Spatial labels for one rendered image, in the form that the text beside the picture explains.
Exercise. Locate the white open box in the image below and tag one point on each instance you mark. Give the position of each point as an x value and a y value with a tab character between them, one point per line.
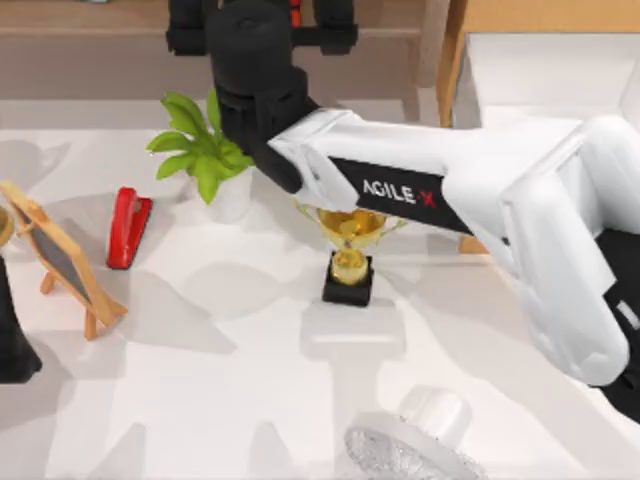
550	70

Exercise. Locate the wooden framed blackboard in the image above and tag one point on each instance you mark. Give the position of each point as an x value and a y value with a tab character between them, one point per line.
60	252

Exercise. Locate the wooden open shelf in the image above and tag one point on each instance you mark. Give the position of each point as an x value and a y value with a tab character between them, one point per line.
75	20

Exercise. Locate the green plant in white pot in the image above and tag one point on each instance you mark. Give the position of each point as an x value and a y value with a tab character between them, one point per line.
200	150

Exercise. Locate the gold trophy with black base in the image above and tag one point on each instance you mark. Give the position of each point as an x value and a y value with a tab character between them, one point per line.
347	287

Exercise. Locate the small red object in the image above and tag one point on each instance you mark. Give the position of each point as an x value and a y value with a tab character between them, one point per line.
297	11

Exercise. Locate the red stapler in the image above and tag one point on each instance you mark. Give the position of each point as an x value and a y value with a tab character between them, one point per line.
125	230

